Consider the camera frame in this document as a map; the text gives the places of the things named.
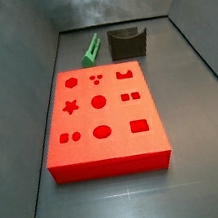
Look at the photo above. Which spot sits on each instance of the green three-prong object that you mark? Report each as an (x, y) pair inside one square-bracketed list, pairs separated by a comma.
[(89, 59)]

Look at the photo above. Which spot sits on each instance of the black curved fixture block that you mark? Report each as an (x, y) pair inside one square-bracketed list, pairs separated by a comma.
[(127, 43)]

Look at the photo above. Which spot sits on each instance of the red foam shape-sorter block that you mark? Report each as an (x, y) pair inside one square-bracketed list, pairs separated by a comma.
[(105, 123)]

